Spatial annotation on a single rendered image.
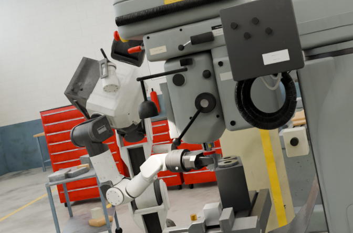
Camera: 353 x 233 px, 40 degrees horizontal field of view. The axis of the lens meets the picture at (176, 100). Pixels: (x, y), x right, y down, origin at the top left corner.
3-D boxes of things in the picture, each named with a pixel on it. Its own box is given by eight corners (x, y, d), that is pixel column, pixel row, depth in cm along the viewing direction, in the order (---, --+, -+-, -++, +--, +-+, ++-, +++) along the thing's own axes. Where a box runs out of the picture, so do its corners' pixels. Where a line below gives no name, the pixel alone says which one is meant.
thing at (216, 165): (220, 167, 180) (217, 152, 180) (208, 170, 179) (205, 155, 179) (216, 165, 184) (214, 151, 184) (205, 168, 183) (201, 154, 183)
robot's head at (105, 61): (108, 86, 206) (97, 79, 200) (106, 69, 210) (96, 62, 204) (121, 81, 204) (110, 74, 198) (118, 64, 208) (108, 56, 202)
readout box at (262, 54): (232, 82, 138) (217, 9, 137) (237, 80, 147) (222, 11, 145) (304, 67, 132) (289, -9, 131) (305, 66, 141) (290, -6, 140)
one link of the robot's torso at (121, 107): (79, 135, 238) (51, 102, 207) (108, 77, 251) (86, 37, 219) (134, 153, 229) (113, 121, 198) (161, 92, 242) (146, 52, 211)
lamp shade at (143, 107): (140, 118, 183) (136, 102, 183) (159, 114, 183) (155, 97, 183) (139, 119, 176) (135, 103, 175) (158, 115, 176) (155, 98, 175)
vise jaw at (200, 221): (188, 235, 166) (186, 224, 166) (195, 223, 178) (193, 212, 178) (205, 233, 165) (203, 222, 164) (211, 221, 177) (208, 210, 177)
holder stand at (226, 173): (223, 213, 206) (214, 167, 204) (222, 199, 227) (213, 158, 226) (251, 208, 205) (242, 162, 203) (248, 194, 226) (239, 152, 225)
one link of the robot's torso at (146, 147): (134, 207, 256) (117, 120, 257) (167, 201, 254) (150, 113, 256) (130, 213, 240) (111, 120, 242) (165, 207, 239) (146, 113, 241)
